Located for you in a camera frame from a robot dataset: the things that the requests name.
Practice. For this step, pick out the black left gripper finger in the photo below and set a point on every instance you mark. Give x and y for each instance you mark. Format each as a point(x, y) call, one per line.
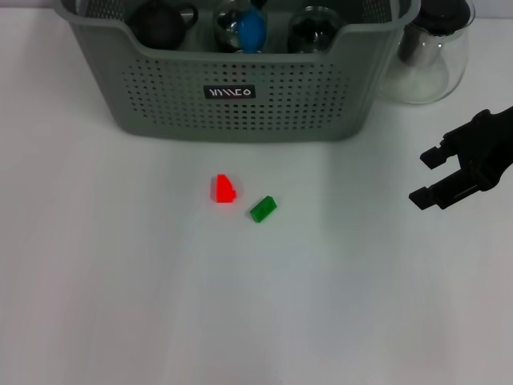
point(259, 4)

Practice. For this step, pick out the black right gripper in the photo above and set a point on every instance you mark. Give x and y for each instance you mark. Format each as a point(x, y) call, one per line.
point(489, 144)

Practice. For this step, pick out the grey-green perforated storage bin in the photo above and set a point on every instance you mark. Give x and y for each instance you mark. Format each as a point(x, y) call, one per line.
point(280, 100)

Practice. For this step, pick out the glass teacup with black sleeve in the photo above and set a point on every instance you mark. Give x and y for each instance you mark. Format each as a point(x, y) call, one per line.
point(226, 32)
point(314, 30)

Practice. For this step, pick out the blue square plate brick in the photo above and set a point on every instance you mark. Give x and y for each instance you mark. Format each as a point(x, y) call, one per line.
point(252, 30)

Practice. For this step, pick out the glass carafe with black lid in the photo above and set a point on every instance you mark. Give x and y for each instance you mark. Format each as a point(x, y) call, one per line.
point(433, 72)

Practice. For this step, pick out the green rectangular brick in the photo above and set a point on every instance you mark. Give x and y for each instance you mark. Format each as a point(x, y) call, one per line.
point(263, 208)

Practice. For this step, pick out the black ceramic teapot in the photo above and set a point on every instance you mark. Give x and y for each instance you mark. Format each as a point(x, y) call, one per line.
point(156, 26)

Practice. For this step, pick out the tall red wedge brick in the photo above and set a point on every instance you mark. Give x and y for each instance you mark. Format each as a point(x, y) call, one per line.
point(224, 188)

